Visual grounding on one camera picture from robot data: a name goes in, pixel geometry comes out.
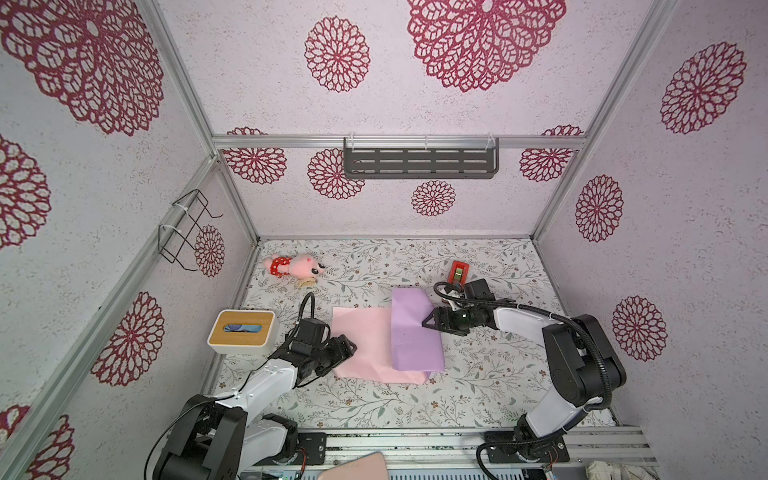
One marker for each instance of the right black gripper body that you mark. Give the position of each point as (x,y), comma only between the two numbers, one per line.
(464,321)

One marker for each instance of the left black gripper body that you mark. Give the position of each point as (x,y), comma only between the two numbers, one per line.
(321,353)

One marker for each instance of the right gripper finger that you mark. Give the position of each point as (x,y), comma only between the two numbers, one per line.
(440,317)
(438,324)

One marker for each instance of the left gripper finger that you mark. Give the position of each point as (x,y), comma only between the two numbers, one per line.
(321,366)
(340,349)

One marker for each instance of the pink wrapping paper sheet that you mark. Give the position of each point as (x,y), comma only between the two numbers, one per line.
(392,345)

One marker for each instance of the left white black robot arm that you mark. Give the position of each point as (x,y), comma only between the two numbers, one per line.
(220,437)

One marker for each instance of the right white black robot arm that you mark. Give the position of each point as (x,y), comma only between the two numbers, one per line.
(583,366)

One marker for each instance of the white wooden tissue box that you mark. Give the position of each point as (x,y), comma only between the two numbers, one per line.
(247,332)

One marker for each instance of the red tape dispenser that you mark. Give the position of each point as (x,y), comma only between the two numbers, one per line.
(459,273)

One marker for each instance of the pink plush toy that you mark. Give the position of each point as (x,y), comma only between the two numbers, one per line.
(301,267)

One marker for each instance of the pink cloth at bottom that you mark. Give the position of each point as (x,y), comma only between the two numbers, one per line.
(369,467)

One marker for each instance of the white cloth bottom right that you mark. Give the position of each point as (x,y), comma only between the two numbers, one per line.
(601,470)

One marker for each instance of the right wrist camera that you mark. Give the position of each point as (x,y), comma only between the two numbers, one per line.
(478,290)

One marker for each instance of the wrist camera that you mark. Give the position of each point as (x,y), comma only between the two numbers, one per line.
(312,332)
(478,290)

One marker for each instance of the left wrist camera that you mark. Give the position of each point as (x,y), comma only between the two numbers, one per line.
(312,332)

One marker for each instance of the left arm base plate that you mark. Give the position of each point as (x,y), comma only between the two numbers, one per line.
(307,448)

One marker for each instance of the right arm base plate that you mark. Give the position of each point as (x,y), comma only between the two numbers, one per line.
(513,446)

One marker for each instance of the grey wall shelf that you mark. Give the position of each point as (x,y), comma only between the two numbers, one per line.
(420,163)

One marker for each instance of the black wire wall rack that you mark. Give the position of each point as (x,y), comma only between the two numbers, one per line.
(193,242)

